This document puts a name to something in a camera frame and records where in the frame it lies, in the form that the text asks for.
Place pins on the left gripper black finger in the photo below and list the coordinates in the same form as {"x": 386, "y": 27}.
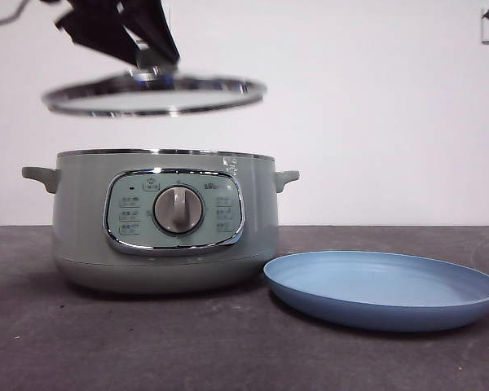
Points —
{"x": 100, "y": 34}
{"x": 157, "y": 28}

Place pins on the glass lid with green knob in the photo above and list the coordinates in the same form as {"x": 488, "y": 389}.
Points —
{"x": 155, "y": 98}

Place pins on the pale green electric steamer pot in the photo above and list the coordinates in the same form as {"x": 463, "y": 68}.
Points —
{"x": 85, "y": 228}

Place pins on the blue round plate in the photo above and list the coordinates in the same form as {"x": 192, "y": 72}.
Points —
{"x": 375, "y": 281}

